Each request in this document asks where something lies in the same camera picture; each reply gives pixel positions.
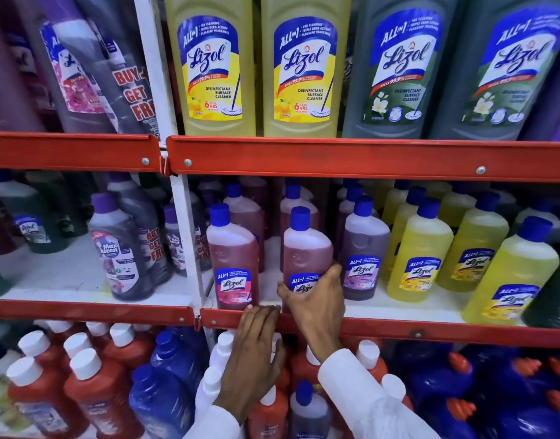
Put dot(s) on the large purple floral label bottle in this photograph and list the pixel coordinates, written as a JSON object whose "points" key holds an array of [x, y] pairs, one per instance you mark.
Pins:
{"points": [[65, 73]]}

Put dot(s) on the large yellow cleaner bottle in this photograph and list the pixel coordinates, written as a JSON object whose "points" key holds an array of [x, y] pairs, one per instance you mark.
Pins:
{"points": [[305, 63], [211, 63]]}

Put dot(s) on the person's right hand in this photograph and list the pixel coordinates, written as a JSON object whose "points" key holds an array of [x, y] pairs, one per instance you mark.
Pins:
{"points": [[318, 315]]}

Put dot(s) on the large purple cleaner bottle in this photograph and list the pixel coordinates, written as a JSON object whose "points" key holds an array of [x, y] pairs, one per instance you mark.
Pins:
{"points": [[556, 105], [5, 82]]}

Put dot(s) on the person's left hand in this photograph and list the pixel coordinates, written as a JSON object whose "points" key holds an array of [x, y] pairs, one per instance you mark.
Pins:
{"points": [[252, 361]]}

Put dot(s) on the large dark green cleaner bottle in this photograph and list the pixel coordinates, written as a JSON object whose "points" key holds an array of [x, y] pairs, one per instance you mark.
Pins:
{"points": [[504, 73], [398, 68]]}

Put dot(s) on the red metal shelf rail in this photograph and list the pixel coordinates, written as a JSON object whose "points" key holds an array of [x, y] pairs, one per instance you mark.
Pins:
{"points": [[65, 151], [444, 331], [88, 311], [353, 159]]}

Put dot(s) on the cluster of pink cleaner bottles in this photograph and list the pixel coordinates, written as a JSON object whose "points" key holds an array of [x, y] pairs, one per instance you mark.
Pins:
{"points": [[234, 251]]}

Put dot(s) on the group of blue orange-capped bottles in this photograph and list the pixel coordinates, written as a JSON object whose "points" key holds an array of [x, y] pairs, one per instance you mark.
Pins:
{"points": [[490, 393]]}

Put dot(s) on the person's right thumb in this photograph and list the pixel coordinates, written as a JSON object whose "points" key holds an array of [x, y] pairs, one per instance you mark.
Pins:
{"points": [[287, 292]]}

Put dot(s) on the pink liquid cleaner bottle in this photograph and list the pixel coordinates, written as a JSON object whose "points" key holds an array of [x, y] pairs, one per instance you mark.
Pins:
{"points": [[306, 251]]}

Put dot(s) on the person's right forearm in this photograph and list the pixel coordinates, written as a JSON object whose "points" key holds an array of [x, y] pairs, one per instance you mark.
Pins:
{"points": [[357, 397]]}

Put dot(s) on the white plastic bottle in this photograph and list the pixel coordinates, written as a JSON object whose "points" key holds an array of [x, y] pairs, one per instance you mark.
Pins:
{"points": [[209, 388], [222, 349]]}

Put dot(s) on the dark purple bottle purple cap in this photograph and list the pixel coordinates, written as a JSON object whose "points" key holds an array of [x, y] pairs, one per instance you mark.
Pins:
{"points": [[201, 237], [174, 242], [120, 255], [145, 223]]}

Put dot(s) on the group of small yellow bottles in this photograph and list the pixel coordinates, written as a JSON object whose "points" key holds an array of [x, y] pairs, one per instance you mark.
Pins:
{"points": [[419, 251]]}

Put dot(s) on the large purple red-lettered bottle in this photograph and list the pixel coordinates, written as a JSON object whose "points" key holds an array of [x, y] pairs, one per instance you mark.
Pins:
{"points": [[124, 77]]}

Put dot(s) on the lavender cleaner bottle blue cap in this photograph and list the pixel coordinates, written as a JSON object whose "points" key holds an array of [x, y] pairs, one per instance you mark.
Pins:
{"points": [[309, 413], [348, 210], [366, 242]]}

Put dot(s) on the group of red white-capped bottles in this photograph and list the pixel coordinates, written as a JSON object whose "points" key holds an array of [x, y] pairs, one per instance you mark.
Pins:
{"points": [[101, 397]]}

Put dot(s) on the white metal shelf upright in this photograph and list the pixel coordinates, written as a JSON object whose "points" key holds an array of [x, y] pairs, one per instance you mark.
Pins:
{"points": [[158, 63]]}

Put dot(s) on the person's left fingers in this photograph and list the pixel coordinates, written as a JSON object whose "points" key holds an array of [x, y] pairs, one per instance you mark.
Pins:
{"points": [[259, 317]]}

